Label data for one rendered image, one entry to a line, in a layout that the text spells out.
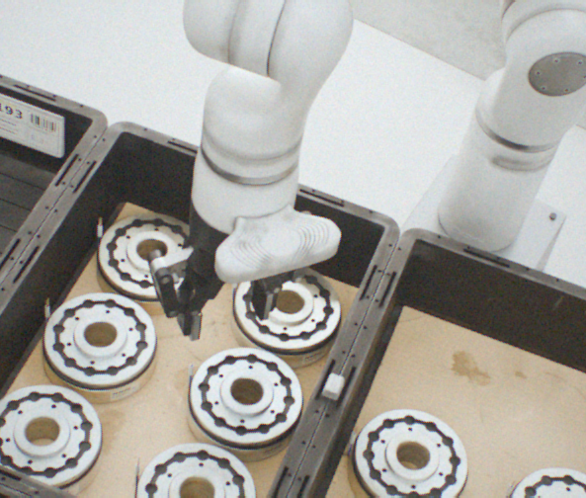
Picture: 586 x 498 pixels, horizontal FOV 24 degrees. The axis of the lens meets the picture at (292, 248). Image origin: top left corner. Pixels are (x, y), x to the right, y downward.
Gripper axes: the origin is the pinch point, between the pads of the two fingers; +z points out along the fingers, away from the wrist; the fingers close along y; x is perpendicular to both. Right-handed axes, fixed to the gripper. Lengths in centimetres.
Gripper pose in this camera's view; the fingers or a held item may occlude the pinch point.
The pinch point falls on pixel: (226, 311)
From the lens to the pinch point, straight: 109.2
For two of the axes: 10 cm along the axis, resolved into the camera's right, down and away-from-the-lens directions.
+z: -1.2, 6.3, 7.7
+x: 4.0, 7.4, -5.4
